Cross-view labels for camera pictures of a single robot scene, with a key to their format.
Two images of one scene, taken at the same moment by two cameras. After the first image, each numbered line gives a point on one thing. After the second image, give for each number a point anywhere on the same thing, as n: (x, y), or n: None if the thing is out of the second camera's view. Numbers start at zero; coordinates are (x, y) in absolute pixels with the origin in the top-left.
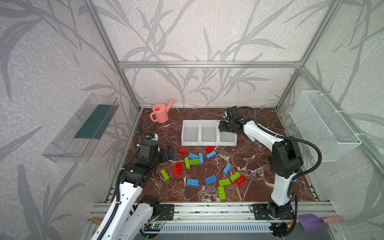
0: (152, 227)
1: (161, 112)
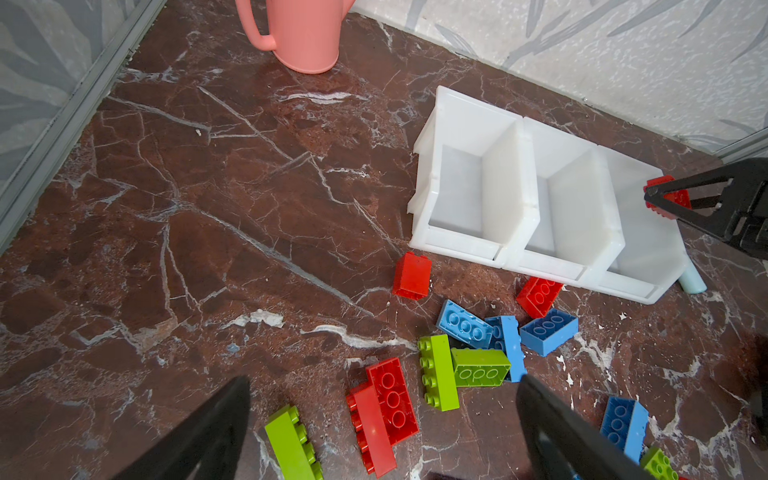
0: None
1: (304, 35)
